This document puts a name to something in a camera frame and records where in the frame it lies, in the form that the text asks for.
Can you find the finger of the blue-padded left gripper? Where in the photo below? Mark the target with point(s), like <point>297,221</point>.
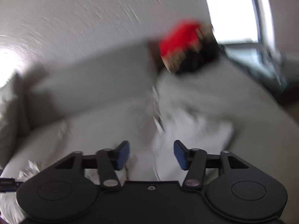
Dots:
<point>9,184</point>

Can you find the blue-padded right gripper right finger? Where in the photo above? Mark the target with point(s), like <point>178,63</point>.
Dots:
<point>194,162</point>

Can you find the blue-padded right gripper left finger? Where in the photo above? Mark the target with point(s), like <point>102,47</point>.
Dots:
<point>111,160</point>

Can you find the light grey sweatshirt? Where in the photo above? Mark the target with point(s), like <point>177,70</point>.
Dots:
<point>138,122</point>

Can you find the grey fabric sofa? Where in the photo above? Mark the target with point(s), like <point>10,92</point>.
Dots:
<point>264,134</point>

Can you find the front olive cushion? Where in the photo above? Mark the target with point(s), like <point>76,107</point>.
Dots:
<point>14,122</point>

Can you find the red folded garment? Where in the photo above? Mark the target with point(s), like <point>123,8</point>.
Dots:
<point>183,36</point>

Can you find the window frame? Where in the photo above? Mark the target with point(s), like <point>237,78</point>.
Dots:
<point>242,22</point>

